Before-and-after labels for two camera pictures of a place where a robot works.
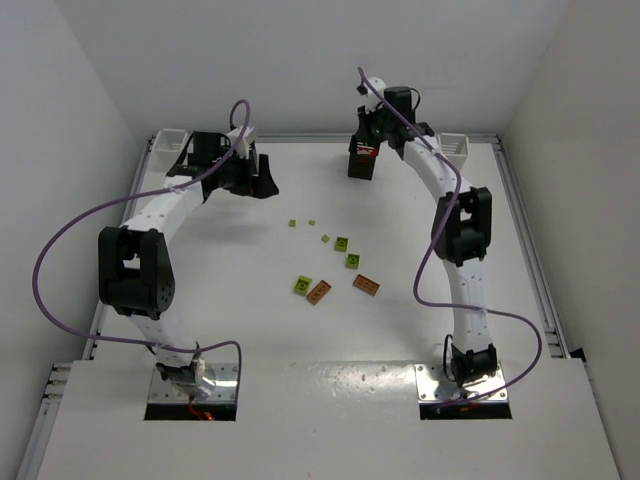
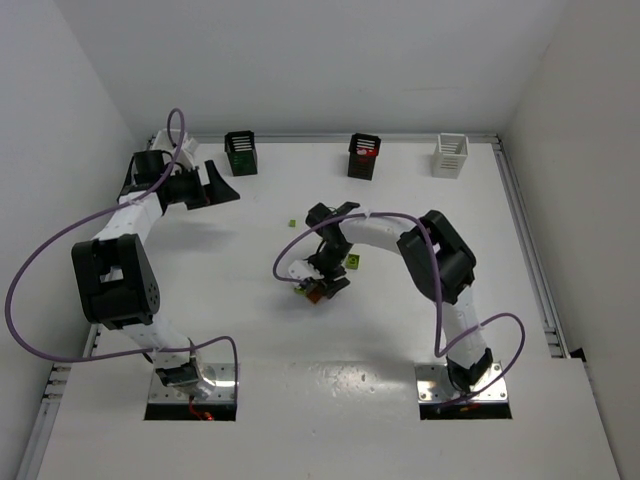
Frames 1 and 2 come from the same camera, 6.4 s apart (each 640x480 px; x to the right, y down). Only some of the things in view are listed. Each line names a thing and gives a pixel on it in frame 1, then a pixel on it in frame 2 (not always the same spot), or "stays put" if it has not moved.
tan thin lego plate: x=318 y=293 stays put
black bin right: x=362 y=158 stays put
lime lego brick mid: x=352 y=261 stays put
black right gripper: x=363 y=147 -> x=333 y=275
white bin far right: x=455 y=147 stays put
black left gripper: x=252 y=170 -> x=203 y=185
